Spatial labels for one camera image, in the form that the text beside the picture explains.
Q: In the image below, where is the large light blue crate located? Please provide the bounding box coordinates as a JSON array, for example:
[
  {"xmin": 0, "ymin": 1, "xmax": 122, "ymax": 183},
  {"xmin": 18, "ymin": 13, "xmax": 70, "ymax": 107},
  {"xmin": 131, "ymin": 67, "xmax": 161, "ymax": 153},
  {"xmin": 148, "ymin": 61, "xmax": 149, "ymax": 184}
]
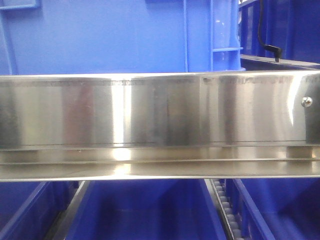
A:
[{"xmin": 0, "ymin": 0, "xmax": 242, "ymax": 75}]

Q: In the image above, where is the dark blue lower middle bin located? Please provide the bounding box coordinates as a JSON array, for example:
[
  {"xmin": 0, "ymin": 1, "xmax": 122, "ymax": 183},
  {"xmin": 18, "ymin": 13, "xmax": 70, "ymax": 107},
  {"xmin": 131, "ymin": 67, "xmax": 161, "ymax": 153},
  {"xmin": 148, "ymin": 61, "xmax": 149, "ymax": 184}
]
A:
[{"xmin": 66, "ymin": 179, "xmax": 226, "ymax": 240}]

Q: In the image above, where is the dark blue bin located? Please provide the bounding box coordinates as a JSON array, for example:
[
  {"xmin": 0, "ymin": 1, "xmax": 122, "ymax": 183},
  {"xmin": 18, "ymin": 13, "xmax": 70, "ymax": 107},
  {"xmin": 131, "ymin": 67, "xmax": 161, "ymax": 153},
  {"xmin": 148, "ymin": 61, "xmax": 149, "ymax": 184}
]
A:
[
  {"xmin": 66, "ymin": 179, "xmax": 226, "ymax": 240},
  {"xmin": 0, "ymin": 181, "xmax": 79, "ymax": 240},
  {"xmin": 221, "ymin": 178, "xmax": 320, "ymax": 240},
  {"xmin": 239, "ymin": 0, "xmax": 320, "ymax": 69}
]

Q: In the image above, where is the dark blue lower right bin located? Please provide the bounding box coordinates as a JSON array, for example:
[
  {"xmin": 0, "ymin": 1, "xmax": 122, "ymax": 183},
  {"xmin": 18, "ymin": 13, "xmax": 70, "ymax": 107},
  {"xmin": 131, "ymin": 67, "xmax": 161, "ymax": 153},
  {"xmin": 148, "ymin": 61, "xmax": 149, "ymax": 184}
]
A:
[{"xmin": 221, "ymin": 178, "xmax": 320, "ymax": 240}]

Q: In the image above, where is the dark blue lower left bin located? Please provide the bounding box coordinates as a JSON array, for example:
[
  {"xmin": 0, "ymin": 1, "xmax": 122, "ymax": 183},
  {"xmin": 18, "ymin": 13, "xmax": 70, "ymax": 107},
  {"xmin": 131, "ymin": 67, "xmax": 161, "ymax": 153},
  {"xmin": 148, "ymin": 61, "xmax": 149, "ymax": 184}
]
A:
[{"xmin": 0, "ymin": 181, "xmax": 79, "ymax": 240}]

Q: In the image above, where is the dark blue upper right bin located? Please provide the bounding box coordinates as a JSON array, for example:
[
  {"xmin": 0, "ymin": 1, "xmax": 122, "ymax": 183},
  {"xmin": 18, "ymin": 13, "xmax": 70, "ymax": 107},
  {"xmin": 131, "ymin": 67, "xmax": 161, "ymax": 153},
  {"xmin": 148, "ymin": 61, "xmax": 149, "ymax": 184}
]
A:
[{"xmin": 239, "ymin": 0, "xmax": 320, "ymax": 69}]

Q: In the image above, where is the roller track rail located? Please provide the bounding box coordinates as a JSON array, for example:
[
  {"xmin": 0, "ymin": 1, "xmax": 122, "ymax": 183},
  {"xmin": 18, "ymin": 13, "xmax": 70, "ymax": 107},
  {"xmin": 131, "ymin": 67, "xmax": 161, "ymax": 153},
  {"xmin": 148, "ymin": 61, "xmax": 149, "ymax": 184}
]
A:
[{"xmin": 204, "ymin": 178, "xmax": 244, "ymax": 240}]

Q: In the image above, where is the stainless steel shelf rail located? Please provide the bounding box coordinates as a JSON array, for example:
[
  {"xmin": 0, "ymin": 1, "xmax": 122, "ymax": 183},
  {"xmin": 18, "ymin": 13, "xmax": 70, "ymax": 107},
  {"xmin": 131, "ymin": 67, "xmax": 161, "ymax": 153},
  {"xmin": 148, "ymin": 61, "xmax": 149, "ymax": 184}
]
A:
[{"xmin": 0, "ymin": 70, "xmax": 320, "ymax": 182}]

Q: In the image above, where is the black cable with plug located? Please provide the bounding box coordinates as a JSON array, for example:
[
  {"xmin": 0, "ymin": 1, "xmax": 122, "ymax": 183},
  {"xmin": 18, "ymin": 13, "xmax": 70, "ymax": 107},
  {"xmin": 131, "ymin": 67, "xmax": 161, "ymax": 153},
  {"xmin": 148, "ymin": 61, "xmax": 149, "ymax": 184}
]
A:
[{"xmin": 257, "ymin": 0, "xmax": 283, "ymax": 63}]

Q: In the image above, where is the rail screw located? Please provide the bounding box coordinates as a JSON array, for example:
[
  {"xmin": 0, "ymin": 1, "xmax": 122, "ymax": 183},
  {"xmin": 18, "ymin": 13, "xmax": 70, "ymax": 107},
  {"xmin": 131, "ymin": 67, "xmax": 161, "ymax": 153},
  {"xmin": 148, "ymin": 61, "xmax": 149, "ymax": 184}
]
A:
[{"xmin": 301, "ymin": 96, "xmax": 313, "ymax": 108}]

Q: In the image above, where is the left metal divider rail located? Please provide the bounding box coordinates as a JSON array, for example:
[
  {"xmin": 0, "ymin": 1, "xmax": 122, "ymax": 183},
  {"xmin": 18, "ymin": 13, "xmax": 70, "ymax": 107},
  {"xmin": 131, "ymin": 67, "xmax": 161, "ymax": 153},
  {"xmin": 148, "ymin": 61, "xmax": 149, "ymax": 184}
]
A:
[{"xmin": 44, "ymin": 180, "xmax": 90, "ymax": 240}]

